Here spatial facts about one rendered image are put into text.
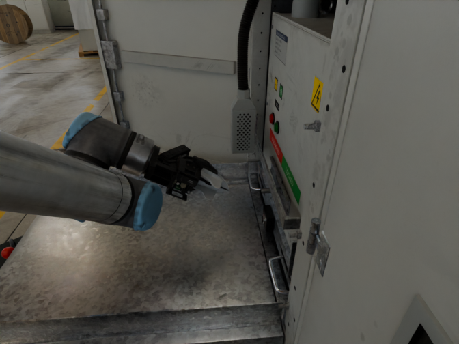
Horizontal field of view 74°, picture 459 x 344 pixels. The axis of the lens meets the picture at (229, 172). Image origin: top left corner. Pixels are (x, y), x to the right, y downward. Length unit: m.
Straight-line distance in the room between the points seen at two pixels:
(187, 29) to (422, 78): 0.97
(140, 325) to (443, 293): 0.60
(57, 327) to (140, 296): 0.17
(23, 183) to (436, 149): 0.37
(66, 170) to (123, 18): 0.91
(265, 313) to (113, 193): 0.40
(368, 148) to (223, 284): 0.59
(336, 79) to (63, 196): 0.35
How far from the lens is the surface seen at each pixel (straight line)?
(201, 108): 1.17
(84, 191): 0.45
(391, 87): 0.23
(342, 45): 0.36
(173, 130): 1.28
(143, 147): 0.68
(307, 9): 0.81
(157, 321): 0.70
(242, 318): 0.70
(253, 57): 0.98
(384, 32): 0.25
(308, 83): 0.58
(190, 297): 0.77
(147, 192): 0.55
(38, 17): 11.97
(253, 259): 0.83
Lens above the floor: 1.47
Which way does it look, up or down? 32 degrees down
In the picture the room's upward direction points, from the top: straight up
